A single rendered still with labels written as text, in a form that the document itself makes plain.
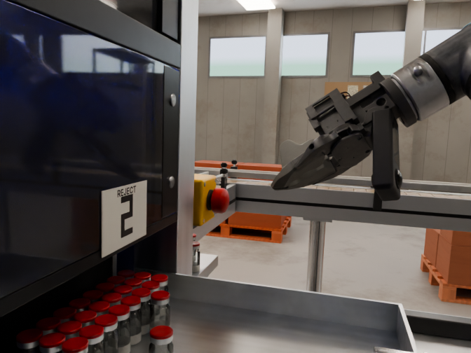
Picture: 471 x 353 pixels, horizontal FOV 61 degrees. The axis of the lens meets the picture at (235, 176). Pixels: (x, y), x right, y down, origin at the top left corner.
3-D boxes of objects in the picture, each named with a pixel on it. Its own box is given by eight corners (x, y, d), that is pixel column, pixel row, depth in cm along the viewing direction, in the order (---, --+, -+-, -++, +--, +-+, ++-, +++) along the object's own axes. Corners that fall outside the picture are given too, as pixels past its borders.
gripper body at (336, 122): (318, 135, 63) (388, 91, 60) (342, 177, 58) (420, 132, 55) (299, 110, 57) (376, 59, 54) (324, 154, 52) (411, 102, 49)
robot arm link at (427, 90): (452, 115, 54) (446, 80, 47) (420, 134, 55) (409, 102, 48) (420, 80, 58) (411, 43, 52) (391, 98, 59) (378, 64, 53)
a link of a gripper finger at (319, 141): (299, 168, 58) (353, 136, 56) (304, 177, 57) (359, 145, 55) (287, 154, 54) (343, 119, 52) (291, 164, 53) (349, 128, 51)
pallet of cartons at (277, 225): (277, 246, 387) (282, 172, 378) (167, 231, 427) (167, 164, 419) (296, 226, 471) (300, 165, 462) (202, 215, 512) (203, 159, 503)
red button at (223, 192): (200, 213, 62) (201, 188, 62) (208, 209, 66) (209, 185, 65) (223, 216, 61) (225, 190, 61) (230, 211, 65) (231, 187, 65)
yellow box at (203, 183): (158, 223, 62) (158, 176, 61) (175, 213, 69) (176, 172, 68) (203, 227, 60) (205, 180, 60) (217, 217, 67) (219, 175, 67)
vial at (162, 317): (146, 337, 43) (146, 296, 43) (155, 328, 45) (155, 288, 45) (165, 341, 43) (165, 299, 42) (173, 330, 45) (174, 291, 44)
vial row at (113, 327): (55, 400, 33) (55, 347, 32) (154, 308, 50) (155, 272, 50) (78, 405, 32) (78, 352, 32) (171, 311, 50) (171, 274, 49)
